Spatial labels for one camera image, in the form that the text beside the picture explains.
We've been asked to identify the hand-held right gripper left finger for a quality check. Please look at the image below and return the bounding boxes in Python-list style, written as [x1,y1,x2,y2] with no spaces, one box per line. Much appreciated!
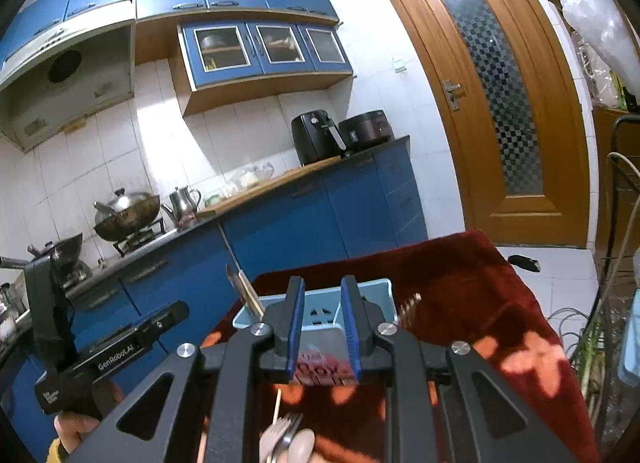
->
[65,277,306,463]

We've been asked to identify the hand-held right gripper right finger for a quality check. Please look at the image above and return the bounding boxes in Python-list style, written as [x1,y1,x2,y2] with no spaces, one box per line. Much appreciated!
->
[341,275,598,463]

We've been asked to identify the light blue utensil box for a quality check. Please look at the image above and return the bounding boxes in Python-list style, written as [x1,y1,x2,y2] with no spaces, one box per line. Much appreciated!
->
[233,278,394,386]

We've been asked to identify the long steel fork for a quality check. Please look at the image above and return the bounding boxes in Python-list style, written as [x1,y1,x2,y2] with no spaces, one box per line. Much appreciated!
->
[396,293,424,330]

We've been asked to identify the steel table knife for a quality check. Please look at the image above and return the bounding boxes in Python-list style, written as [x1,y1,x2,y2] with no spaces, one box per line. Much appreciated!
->
[225,264,261,318]

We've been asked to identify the person's left hand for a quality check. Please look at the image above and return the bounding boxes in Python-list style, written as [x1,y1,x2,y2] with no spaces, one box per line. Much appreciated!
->
[52,383,126,461]

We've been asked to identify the short steel fork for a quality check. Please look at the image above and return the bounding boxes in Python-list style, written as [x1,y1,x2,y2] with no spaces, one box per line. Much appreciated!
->
[277,412,304,463]
[264,415,292,463]

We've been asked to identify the blue base cabinets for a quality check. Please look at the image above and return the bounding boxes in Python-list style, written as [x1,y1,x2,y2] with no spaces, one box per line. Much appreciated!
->
[0,136,429,463]

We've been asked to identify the silver spoon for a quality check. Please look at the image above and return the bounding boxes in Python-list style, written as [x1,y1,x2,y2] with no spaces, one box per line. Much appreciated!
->
[287,428,316,463]

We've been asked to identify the gas stove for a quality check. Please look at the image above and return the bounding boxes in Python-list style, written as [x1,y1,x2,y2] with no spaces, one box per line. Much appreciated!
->
[112,218,167,257]

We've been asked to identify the red patterned blanket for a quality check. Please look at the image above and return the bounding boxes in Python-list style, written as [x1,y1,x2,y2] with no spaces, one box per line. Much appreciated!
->
[197,229,601,463]

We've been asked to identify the dark steel wok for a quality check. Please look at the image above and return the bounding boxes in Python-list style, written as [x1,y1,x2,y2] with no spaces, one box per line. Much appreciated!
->
[93,196,164,243]

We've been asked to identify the steel wok lid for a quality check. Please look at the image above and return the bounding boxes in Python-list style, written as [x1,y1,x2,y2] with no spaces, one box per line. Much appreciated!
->
[94,188,161,217]

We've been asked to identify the steel kettle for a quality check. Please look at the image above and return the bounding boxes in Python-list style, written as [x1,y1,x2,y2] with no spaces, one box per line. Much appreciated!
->
[161,186,203,225]

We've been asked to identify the black item on floor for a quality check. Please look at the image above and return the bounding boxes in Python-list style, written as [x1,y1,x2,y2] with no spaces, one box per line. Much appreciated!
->
[507,254,543,273]

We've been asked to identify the black air fryer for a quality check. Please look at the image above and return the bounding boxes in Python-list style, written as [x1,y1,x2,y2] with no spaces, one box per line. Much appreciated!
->
[291,110,347,167]

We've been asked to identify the dark rice cooker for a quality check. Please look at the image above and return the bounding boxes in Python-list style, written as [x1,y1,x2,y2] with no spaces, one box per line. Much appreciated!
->
[338,110,396,151]

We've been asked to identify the wooden door with glass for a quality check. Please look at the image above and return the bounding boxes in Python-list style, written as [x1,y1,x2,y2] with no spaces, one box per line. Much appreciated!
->
[374,0,591,249]

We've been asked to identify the grey range hood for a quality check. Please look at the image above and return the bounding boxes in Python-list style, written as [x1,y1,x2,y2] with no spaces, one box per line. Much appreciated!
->
[0,26,136,152]

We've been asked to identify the black metal rack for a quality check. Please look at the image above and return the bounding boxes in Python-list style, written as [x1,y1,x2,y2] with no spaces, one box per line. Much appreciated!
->
[592,116,640,296]

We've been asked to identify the wooden shelf unit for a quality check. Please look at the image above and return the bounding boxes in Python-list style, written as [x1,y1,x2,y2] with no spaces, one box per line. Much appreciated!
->
[520,0,640,250]

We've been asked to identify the white plastic bag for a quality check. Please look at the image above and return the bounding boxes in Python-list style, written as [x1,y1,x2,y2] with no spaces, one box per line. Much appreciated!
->
[559,0,640,110]

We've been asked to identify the black wok with handle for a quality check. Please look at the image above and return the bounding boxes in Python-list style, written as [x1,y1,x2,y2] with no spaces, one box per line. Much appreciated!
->
[27,232,85,275]

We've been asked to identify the bundle of grey cables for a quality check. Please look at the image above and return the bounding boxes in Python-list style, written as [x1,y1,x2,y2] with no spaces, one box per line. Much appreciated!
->
[546,305,602,370]

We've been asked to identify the blue glass-door wall cabinet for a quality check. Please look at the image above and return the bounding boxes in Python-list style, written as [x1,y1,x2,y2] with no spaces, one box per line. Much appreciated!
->
[170,20,354,117]

